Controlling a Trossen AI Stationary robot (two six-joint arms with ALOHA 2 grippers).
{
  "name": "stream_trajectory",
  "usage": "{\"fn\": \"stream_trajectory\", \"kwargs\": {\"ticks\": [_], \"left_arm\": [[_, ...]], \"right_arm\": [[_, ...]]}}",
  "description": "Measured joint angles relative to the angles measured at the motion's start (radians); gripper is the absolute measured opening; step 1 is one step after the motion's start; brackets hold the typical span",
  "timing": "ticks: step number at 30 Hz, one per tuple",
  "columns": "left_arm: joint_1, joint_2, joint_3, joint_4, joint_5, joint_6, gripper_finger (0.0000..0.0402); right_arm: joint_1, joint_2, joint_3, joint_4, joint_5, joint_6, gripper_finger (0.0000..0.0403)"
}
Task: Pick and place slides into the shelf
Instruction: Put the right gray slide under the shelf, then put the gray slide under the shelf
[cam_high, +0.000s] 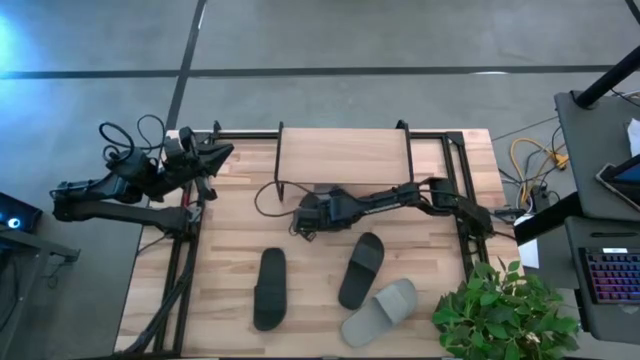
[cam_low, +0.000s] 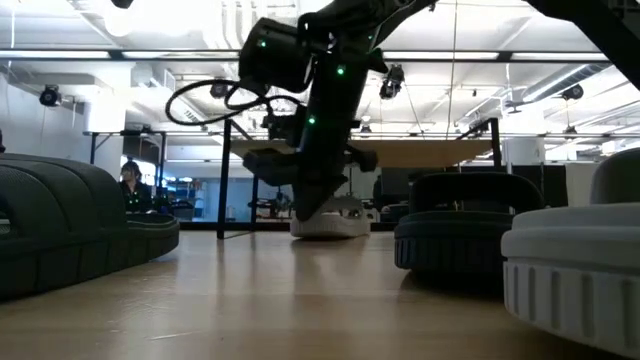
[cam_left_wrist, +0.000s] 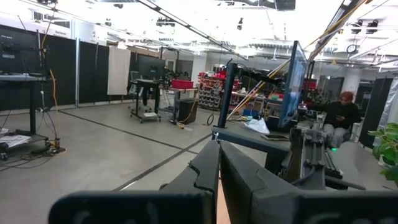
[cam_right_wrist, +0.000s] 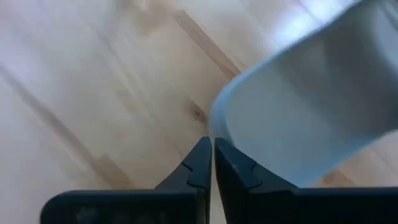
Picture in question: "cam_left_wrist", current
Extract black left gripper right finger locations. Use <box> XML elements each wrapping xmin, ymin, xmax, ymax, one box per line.
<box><xmin>219</xmin><ymin>141</ymin><xmax>398</xmax><ymax>224</ymax></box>

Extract computer monitor with blue screen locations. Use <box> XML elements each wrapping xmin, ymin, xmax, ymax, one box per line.
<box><xmin>277</xmin><ymin>40</ymin><xmax>310</xmax><ymax>129</ymax></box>

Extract person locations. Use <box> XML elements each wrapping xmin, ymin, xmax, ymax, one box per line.
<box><xmin>306</xmin><ymin>91</ymin><xmax>363</xmax><ymax>149</ymax></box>

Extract black box on floor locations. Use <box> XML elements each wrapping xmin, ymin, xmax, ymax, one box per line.
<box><xmin>176</xmin><ymin>98</ymin><xmax>199</xmax><ymax>125</ymax></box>

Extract yellow cable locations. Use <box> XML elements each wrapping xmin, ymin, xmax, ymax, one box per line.
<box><xmin>40</xmin><ymin>12</ymin><xmax>68</xmax><ymax>155</ymax></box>

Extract grey desk with monitor pole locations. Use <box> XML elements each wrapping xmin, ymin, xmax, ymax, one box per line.
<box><xmin>210</xmin><ymin>125</ymin><xmax>292</xmax><ymax>175</ymax></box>

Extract tablet with dark screen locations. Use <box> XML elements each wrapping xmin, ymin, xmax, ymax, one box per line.
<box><xmin>260</xmin><ymin>133</ymin><xmax>290</xmax><ymax>142</ymax></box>

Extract green leafy potted plant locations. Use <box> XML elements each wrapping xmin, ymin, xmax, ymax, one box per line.
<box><xmin>368</xmin><ymin>122</ymin><xmax>398</xmax><ymax>188</ymax></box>

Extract red plastic bin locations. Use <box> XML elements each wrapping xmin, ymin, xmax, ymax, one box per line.
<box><xmin>170</xmin><ymin>78</ymin><xmax>195</xmax><ymax>90</ymax></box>

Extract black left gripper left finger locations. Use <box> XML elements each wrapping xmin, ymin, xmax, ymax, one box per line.
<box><xmin>48</xmin><ymin>139</ymin><xmax>221</xmax><ymax>224</ymax></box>

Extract black monitor pole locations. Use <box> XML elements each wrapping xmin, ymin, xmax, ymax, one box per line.
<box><xmin>216</xmin><ymin>61</ymin><xmax>282</xmax><ymax>129</ymax></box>

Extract white plastic bag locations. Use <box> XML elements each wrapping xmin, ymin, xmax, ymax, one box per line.
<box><xmin>244</xmin><ymin>118</ymin><xmax>271</xmax><ymax>135</ymax></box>

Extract white hanging sheet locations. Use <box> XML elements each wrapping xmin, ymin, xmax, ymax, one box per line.
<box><xmin>106</xmin><ymin>45</ymin><xmax>132</xmax><ymax>96</ymax></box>

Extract parts rack with red bins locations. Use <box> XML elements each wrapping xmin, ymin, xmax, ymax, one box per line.
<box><xmin>197</xmin><ymin>70</ymin><xmax>243</xmax><ymax>111</ymax></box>

